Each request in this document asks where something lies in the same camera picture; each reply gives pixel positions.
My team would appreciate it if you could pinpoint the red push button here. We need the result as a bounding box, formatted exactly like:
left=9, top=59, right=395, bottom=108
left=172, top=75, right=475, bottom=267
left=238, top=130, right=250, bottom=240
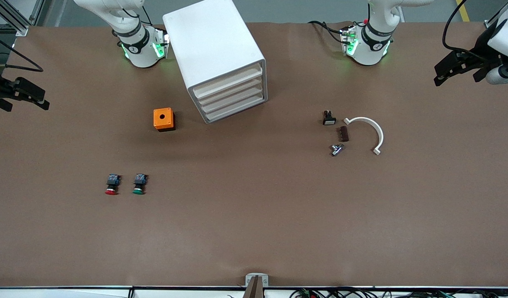
left=105, top=174, right=122, bottom=196

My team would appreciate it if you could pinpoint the green push button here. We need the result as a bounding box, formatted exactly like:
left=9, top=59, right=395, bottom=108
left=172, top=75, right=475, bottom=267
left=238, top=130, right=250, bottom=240
left=132, top=173, right=149, bottom=195

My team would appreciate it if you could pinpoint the white curved plastic arc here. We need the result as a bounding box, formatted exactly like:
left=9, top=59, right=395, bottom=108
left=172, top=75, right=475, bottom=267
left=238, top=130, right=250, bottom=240
left=344, top=117, right=385, bottom=156

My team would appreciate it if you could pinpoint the aluminium frame profile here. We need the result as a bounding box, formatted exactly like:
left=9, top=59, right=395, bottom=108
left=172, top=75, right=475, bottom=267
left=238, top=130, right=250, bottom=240
left=484, top=0, right=508, bottom=29
left=0, top=0, right=45, bottom=37

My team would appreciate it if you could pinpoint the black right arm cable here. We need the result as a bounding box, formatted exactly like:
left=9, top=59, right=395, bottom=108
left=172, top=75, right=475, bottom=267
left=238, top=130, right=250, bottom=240
left=0, top=32, right=44, bottom=73

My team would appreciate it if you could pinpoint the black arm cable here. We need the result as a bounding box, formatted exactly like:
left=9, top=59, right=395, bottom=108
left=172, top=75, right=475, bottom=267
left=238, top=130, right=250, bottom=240
left=0, top=32, right=44, bottom=73
left=442, top=0, right=492, bottom=54

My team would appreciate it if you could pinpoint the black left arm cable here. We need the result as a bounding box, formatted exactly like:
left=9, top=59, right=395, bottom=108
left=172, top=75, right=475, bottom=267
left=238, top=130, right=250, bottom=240
left=442, top=0, right=492, bottom=54

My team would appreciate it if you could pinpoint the orange button enclosure box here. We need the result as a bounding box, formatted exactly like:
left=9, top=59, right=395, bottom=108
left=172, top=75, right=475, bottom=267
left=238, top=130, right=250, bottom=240
left=153, top=108, right=176, bottom=132

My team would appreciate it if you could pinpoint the black base cable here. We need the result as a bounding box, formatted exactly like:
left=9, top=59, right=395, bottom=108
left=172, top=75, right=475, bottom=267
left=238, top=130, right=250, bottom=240
left=308, top=21, right=349, bottom=44

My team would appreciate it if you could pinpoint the black cable bundle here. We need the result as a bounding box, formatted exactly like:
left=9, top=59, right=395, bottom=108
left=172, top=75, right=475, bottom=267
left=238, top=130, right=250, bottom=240
left=227, top=288, right=508, bottom=298

